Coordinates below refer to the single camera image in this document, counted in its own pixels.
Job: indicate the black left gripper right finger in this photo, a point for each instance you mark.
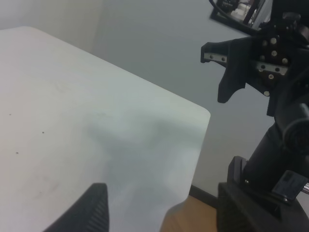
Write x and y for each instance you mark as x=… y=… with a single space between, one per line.
x=238 y=211

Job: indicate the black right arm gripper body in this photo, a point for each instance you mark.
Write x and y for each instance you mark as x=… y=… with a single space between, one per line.
x=281 y=50

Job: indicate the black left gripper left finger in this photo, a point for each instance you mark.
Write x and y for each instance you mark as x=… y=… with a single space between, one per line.
x=90 y=213

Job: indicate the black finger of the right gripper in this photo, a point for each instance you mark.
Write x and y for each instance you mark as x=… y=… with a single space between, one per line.
x=235 y=56

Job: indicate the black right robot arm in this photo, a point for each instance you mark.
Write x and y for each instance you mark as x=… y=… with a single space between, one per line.
x=260 y=193

